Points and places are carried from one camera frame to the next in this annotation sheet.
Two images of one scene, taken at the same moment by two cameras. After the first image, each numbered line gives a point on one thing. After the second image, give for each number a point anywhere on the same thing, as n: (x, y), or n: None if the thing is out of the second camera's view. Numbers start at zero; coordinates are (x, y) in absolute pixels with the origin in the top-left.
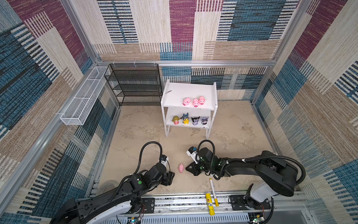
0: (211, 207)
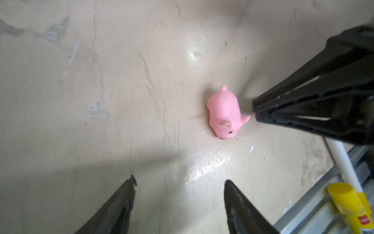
0: (346, 201)
